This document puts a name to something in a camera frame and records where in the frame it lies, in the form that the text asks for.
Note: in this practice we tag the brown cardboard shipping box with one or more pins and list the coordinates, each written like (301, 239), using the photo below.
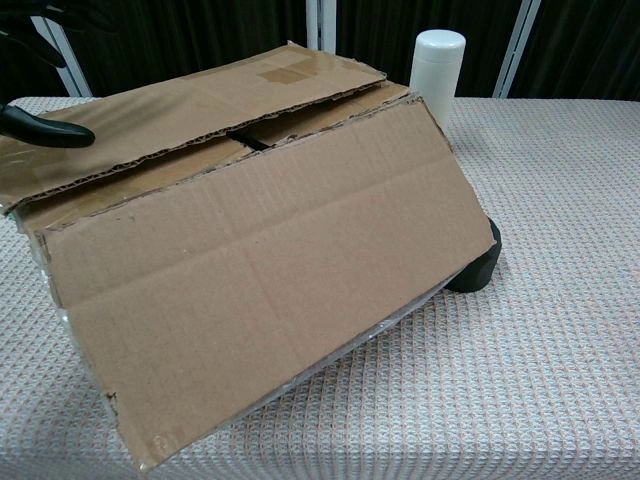
(250, 275)

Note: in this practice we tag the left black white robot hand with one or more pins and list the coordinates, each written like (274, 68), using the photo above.
(55, 134)

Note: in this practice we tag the white frame post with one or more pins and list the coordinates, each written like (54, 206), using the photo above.
(70, 75)
(515, 50)
(320, 25)

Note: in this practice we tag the beige woven tablecloth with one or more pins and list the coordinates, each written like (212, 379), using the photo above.
(500, 350)

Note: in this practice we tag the black pleated curtain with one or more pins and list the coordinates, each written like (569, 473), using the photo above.
(200, 35)

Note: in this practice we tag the white cylindrical bottle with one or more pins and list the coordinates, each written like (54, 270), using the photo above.
(437, 75)

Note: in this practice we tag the black round lid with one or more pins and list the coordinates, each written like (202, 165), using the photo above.
(477, 270)

